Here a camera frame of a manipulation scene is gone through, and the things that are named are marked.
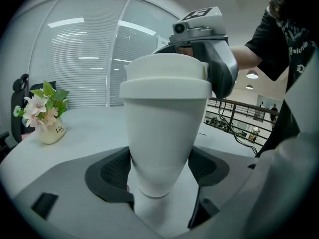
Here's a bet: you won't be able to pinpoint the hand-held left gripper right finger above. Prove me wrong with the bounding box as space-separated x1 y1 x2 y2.
186 145 259 232

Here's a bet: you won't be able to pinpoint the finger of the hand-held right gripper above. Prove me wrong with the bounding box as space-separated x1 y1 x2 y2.
152 43 193 57
191 39 240 100

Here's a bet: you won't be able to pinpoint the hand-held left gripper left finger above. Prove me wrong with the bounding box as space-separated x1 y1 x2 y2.
12 145 161 239

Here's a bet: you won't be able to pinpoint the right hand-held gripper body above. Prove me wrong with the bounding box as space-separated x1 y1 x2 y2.
168 6 229 46

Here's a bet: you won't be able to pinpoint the white travel cup lid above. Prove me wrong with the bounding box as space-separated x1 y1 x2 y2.
119 53 213 100

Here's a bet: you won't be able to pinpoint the white travel cup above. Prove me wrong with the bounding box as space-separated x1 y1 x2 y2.
124 96 209 199

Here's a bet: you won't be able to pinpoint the person's right forearm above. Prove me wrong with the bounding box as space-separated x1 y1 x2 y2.
229 44 263 71

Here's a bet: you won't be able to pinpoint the dark metal railing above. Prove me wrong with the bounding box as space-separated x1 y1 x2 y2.
204 97 285 148

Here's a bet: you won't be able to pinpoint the person's black printed t-shirt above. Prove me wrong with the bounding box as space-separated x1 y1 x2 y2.
244 5 319 157

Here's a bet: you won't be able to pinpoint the cream ceramic flower pot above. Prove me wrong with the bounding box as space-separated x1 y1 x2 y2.
36 117 67 145

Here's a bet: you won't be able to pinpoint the white window blinds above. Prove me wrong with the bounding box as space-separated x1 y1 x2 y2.
29 0 180 110

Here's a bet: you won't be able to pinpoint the pink artificial flower bunch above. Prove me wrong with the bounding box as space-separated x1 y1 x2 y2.
13 80 70 134

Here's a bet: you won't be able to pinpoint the black office chair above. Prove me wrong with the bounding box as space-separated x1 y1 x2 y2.
0 73 58 159

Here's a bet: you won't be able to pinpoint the black cable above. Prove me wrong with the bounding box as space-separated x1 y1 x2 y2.
218 97 260 157

